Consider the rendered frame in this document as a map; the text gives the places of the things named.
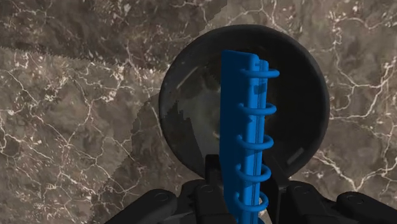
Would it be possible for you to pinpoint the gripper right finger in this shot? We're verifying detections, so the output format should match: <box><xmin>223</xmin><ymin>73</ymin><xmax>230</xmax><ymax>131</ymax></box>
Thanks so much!
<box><xmin>263</xmin><ymin>151</ymin><xmax>397</xmax><ymax>224</ymax></box>

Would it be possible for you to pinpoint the black round bowl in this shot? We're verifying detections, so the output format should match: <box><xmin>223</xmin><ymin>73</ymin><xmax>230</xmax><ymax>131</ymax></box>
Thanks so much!
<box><xmin>158</xmin><ymin>24</ymin><xmax>331</xmax><ymax>179</ymax></box>

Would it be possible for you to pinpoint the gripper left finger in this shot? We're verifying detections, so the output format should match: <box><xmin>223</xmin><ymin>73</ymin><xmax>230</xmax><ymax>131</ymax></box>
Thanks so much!
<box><xmin>104</xmin><ymin>154</ymin><xmax>237</xmax><ymax>224</ymax></box>

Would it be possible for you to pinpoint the blue ring binder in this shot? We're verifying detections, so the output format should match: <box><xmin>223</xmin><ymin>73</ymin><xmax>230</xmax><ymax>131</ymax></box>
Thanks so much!
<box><xmin>218</xmin><ymin>49</ymin><xmax>281</xmax><ymax>224</ymax></box>

